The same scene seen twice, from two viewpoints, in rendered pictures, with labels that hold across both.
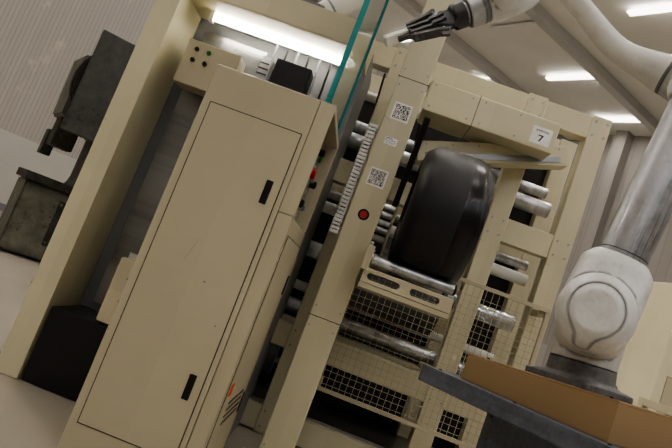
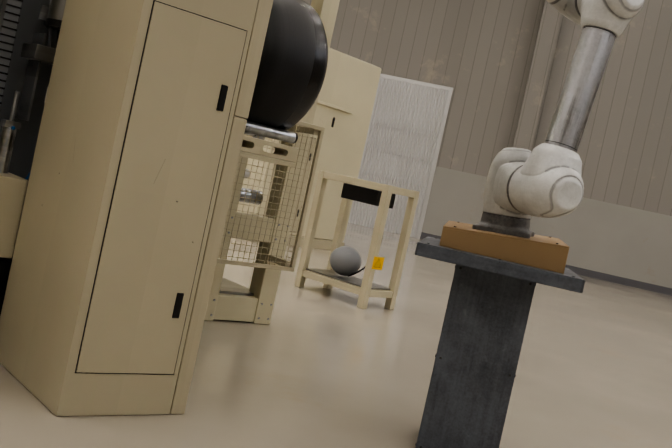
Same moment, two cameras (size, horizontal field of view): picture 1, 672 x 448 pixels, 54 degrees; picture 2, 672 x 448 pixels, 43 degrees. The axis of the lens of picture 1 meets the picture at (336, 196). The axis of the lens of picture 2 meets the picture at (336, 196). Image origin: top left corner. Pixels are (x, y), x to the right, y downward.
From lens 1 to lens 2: 1.65 m
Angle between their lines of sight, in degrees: 45
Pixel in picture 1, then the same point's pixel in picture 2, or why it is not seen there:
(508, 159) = not seen: outside the picture
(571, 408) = (536, 256)
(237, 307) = (209, 219)
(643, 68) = not seen: outside the picture
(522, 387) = (496, 246)
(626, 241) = (571, 140)
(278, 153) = (228, 54)
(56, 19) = not seen: outside the picture
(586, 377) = (521, 228)
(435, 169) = (283, 22)
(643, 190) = (579, 102)
